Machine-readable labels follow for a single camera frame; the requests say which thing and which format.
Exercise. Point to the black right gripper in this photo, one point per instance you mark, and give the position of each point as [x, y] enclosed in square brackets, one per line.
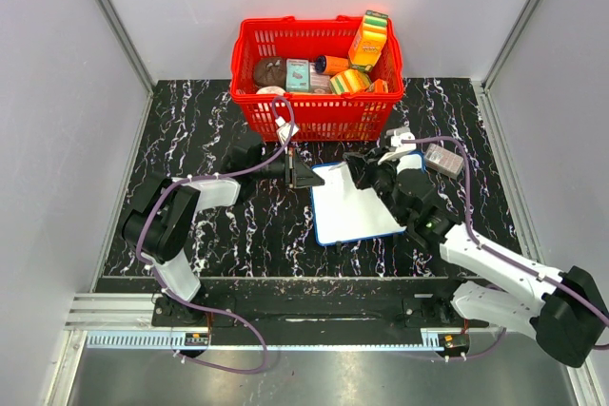
[363, 166]

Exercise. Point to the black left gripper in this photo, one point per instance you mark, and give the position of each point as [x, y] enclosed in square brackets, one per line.
[297, 174]

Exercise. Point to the blue framed whiteboard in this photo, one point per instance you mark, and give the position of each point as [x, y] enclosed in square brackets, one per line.
[342, 213]

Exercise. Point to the black whiteboard marker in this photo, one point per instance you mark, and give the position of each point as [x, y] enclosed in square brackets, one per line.
[338, 166]

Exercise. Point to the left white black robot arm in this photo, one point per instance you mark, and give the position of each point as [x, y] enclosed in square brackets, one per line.
[164, 243]

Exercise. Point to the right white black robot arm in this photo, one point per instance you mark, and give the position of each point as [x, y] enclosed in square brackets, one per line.
[562, 311]

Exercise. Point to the red plastic shopping basket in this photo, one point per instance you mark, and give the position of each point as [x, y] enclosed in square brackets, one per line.
[319, 117]

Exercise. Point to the pink white eraser box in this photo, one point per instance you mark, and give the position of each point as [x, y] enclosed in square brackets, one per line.
[443, 161]

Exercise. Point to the orange snack packet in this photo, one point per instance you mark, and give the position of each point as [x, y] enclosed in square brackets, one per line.
[378, 86]

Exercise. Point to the yellow green sponge pack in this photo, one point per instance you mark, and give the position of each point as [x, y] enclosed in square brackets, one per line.
[351, 81]

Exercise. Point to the white round lid container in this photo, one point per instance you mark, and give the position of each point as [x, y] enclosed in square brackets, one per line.
[271, 90]

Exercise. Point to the pink white small box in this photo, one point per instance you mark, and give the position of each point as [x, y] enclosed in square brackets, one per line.
[318, 83]

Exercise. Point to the teal small box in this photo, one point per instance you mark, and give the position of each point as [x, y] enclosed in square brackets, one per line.
[297, 76]

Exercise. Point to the brown round bread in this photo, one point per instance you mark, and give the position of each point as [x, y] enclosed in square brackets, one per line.
[270, 71]

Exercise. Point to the orange blue-capped bottle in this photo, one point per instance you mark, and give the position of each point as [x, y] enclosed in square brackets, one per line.
[330, 65]

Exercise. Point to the orange juice carton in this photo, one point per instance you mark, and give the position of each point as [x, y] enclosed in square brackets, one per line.
[368, 42]

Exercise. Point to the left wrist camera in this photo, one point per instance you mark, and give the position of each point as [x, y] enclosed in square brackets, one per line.
[285, 130]

